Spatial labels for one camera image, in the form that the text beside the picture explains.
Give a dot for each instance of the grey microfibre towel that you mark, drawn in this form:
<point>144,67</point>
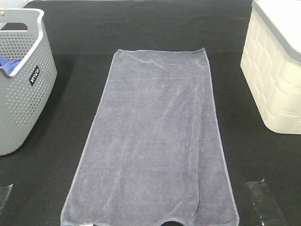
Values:
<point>154,152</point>

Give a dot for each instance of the blue towel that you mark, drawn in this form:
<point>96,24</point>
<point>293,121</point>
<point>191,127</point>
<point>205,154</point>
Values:
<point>9,64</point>

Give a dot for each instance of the grey perforated laundry basket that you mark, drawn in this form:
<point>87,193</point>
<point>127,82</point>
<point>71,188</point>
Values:
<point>24,92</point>

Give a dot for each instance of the cream storage box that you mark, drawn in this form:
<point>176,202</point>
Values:
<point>271,63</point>

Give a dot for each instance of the right clear tape strip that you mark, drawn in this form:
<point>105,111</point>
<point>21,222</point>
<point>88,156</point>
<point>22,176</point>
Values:
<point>265,205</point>

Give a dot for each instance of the clear tape strip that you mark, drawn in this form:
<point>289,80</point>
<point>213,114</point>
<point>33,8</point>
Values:
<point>4,195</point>
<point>265,205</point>

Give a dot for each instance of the left clear tape strip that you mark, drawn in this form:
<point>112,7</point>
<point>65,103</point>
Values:
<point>4,195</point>

